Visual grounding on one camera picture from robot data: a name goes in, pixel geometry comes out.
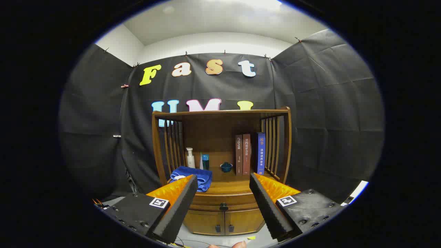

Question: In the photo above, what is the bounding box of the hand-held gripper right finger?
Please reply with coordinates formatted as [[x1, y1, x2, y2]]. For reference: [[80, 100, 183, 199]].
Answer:
[[249, 172, 347, 241]]

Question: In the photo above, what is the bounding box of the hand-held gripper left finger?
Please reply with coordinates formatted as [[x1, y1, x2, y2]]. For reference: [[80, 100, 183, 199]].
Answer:
[[94, 174, 198, 244]]

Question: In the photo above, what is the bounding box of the wooden drawer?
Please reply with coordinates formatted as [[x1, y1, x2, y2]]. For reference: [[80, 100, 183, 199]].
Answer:
[[189, 192, 259, 211]]

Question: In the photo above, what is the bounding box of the wooden cabinet door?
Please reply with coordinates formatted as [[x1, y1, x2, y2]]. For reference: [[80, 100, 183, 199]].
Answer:
[[184, 210, 225, 236], [224, 208, 265, 235]]

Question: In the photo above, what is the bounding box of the wooden countertop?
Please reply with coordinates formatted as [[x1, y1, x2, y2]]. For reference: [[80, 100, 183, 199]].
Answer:
[[167, 165, 281, 195]]

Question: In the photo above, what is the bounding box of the wooden cabinet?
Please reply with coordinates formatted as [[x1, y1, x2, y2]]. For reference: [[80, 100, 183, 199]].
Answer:
[[152, 106, 293, 236]]

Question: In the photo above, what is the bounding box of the folded blue towel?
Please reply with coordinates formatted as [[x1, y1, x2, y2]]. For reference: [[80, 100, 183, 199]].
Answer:
[[170, 166, 213, 193]]

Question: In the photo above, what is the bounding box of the blue book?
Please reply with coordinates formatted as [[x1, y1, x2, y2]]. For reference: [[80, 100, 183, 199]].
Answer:
[[253, 132, 266, 175]]

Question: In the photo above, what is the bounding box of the reddish brown book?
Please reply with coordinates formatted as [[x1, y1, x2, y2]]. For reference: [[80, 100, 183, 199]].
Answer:
[[243, 134, 252, 175]]

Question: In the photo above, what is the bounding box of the dark brown book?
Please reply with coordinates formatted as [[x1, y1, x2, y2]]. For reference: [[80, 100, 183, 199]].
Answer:
[[235, 135, 244, 176]]

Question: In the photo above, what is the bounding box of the black backdrop cloth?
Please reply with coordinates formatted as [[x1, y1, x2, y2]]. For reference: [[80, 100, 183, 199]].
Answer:
[[59, 29, 384, 204]]

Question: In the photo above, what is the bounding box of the thin black floor cable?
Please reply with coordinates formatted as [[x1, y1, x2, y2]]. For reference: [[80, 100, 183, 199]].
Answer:
[[174, 237, 209, 248]]

